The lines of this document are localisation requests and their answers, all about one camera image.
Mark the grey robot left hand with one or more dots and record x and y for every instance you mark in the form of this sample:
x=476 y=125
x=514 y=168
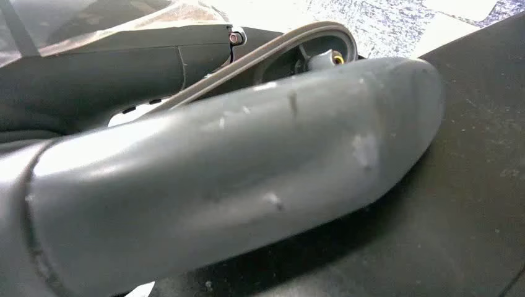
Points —
x=246 y=164

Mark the black flat panel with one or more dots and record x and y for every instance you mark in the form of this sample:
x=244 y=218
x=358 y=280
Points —
x=471 y=184

